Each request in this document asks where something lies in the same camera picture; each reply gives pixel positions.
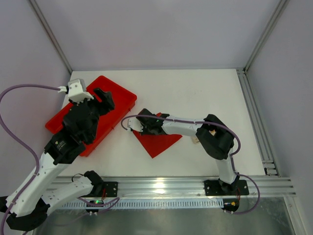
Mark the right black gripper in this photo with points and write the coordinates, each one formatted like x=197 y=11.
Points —
x=145 y=122

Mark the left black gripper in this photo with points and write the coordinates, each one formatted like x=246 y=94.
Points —
x=97 y=103

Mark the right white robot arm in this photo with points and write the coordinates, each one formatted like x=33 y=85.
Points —
x=218 y=141

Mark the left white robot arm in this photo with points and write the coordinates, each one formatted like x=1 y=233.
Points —
x=30 y=205

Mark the red paper napkin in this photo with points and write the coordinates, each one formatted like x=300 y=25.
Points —
x=156 y=144

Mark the red plastic tray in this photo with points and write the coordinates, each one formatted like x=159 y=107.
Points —
x=119 y=102

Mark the cream utensil case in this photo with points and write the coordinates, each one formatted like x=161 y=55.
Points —
x=195 y=140

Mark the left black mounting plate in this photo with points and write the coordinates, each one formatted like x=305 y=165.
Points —
x=109 y=189

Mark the black mounting plate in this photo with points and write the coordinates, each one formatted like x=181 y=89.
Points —
x=219 y=188
x=109 y=189

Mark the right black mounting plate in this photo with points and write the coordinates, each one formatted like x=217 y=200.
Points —
x=219 y=188

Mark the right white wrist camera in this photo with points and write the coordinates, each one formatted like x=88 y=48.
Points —
x=133 y=124

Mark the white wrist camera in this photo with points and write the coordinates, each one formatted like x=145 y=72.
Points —
x=133 y=124
x=76 y=91

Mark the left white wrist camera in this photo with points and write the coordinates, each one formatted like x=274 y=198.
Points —
x=76 y=91

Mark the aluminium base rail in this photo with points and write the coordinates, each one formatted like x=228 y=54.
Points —
x=191 y=187

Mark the slotted white cable duct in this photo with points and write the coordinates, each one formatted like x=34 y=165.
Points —
x=181 y=203

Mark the left aluminium frame post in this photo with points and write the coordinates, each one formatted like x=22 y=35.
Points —
x=46 y=27

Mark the aluminium frame post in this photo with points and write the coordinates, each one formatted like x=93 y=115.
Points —
x=46 y=27
x=271 y=24

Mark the right aluminium side rail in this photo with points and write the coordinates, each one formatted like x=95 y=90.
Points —
x=263 y=143

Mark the right aluminium frame post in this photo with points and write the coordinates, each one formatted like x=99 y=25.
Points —
x=271 y=24

